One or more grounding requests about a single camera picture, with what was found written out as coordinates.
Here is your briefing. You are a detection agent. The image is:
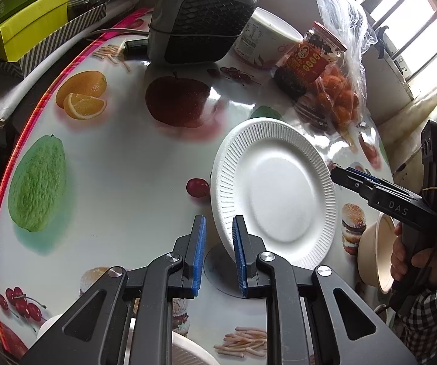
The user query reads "beige paper bowl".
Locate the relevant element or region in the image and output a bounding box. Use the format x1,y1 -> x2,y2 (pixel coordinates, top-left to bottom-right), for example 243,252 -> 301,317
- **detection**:
357,213 -> 397,294

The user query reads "white paper plate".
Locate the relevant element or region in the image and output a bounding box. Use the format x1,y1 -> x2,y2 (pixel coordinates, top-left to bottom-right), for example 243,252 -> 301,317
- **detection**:
210,118 -> 337,269
171,332 -> 219,365
36,315 -> 61,339

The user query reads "checked shirt right forearm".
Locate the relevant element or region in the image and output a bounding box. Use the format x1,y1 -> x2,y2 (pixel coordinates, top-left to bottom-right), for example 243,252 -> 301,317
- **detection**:
392,288 -> 437,364

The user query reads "person's right hand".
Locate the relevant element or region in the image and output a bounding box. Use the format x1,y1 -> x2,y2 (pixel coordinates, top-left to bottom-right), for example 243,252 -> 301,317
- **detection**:
390,222 -> 437,287

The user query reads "floral patterned curtain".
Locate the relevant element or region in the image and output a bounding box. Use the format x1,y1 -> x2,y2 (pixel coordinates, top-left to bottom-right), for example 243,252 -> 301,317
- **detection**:
378,86 -> 437,158

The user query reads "plastic bag of oranges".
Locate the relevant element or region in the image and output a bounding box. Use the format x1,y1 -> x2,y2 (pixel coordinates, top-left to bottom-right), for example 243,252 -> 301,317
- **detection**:
294,0 -> 377,152

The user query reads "fruit print tablecloth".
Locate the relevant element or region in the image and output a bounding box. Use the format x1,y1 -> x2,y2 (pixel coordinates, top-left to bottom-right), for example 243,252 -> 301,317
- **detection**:
0,6 -> 394,365

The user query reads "red labelled glass jar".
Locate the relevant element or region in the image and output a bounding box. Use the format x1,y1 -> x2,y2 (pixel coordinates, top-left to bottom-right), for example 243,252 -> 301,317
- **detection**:
274,22 -> 347,101

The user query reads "window with metal bars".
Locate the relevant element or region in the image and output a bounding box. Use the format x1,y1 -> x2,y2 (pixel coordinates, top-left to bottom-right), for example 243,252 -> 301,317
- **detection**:
355,0 -> 437,97

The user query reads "white round tub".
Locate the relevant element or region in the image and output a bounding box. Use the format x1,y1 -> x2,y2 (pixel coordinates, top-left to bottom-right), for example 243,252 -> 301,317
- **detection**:
232,7 -> 303,69

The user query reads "grey portable speaker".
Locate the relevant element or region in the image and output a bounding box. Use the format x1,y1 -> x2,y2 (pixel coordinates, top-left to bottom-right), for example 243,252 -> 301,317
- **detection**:
148,0 -> 258,65

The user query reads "chevron patterned tray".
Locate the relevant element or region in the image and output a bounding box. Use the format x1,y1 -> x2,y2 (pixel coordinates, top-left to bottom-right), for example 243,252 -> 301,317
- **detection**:
0,3 -> 107,79

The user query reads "lime green box lower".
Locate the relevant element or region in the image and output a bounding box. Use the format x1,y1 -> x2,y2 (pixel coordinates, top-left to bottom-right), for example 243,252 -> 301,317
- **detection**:
0,0 -> 69,62

